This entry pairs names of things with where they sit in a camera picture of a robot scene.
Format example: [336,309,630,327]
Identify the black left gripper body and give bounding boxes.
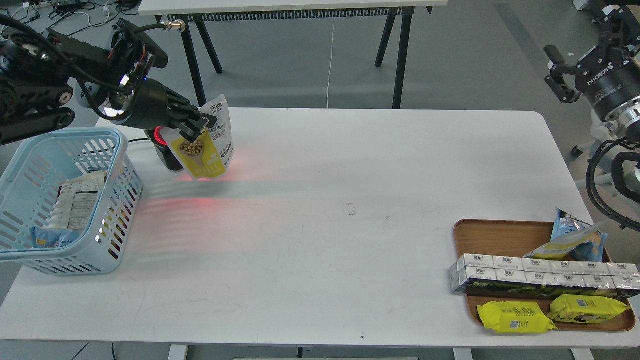
[575,48,640,118]

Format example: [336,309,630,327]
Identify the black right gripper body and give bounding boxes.
[119,79,176,130]

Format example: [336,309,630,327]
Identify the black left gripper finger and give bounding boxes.
[543,45,583,104]
[590,0,640,51]

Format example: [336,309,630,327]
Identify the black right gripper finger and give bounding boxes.
[167,95,218,130]
[167,117,206,142]

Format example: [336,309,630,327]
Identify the yellow white nut snack pouch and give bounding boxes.
[160,94,234,181]

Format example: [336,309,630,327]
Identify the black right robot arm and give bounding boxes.
[0,15,217,145]

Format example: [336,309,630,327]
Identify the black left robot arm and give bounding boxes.
[544,1,640,148]

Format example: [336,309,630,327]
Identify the white snack bag in basket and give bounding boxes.
[44,170,108,234]

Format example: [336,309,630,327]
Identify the blue yellow snack bag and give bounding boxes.
[524,208,608,262]

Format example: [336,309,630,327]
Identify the light blue plastic basket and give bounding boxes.
[0,127,143,276]

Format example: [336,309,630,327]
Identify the blue snack bag in basket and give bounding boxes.
[29,226,80,249]

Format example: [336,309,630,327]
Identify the silver boxed snack multipack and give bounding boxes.
[447,253,640,300]

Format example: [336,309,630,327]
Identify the yellow snack pack right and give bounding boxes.
[546,294,631,324]

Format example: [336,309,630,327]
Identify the yellow snack pack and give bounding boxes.
[477,301,558,334]
[546,294,631,324]

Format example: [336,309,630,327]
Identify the yellow snack pack left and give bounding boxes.
[477,301,558,334]

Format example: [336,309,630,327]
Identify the black barcode scanner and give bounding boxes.
[144,126,184,173]

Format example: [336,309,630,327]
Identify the white table with black legs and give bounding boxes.
[137,0,448,110]

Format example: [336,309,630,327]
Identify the brown wooden tray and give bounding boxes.
[453,219,637,332]

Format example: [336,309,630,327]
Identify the black cable loop right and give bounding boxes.
[586,137,640,232]

